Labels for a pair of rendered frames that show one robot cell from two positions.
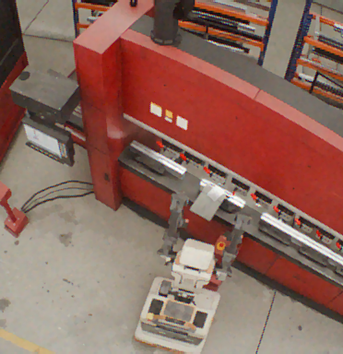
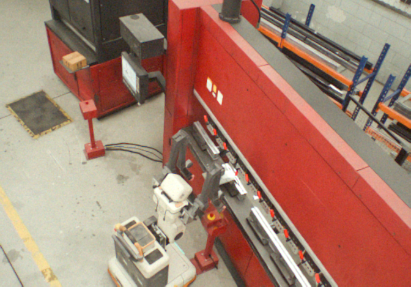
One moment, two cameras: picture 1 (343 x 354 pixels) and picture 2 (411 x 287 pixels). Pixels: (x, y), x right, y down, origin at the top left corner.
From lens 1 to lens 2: 166 cm
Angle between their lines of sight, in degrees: 26
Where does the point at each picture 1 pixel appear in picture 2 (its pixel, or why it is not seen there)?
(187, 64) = (228, 35)
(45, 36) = not seen: hidden behind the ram
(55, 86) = (149, 30)
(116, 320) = (109, 249)
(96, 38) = (185, 0)
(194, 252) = (172, 180)
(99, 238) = (145, 190)
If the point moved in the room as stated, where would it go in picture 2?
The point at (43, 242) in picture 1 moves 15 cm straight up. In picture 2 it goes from (104, 172) to (103, 164)
